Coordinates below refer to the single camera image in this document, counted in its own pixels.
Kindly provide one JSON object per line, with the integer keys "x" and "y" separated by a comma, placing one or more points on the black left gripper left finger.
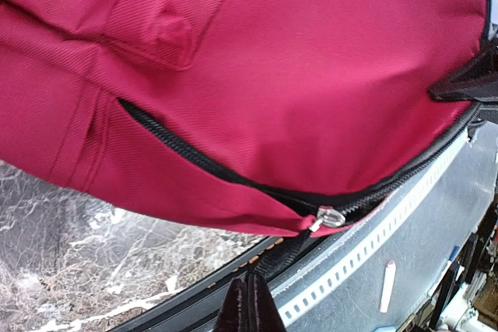
{"x": 233, "y": 315}

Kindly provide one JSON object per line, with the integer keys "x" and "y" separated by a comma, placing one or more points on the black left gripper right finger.
{"x": 262, "y": 313}

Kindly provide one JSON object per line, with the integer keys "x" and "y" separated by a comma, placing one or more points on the red student backpack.
{"x": 255, "y": 116}

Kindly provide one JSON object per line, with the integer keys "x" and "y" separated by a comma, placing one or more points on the white slotted cable duct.
{"x": 374, "y": 240}

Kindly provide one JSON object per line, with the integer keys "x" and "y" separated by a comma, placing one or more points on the black curved table edge rail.
{"x": 196, "y": 308}

